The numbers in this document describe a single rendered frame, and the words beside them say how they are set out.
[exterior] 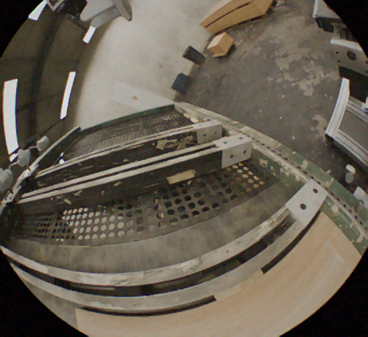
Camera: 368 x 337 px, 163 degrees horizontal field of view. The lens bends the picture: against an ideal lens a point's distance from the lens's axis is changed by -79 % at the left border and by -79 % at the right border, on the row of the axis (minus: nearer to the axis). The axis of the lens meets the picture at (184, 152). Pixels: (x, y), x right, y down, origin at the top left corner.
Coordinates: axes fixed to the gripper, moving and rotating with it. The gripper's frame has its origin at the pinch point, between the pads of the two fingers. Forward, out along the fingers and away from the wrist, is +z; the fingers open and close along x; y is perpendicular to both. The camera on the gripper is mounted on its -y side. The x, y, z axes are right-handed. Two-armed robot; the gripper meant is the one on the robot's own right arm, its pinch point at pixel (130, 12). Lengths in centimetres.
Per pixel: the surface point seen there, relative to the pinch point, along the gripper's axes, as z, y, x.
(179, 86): 77, -42, -396
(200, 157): 33.2, 5.8, -7.9
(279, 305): 36.3, 5.2, 30.0
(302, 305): 38, 2, 34
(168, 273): 25.8, 15.2, 17.2
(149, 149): 30.1, 21.3, -25.1
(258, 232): 32.2, 3.1, 15.6
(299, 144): 112, -75, -34
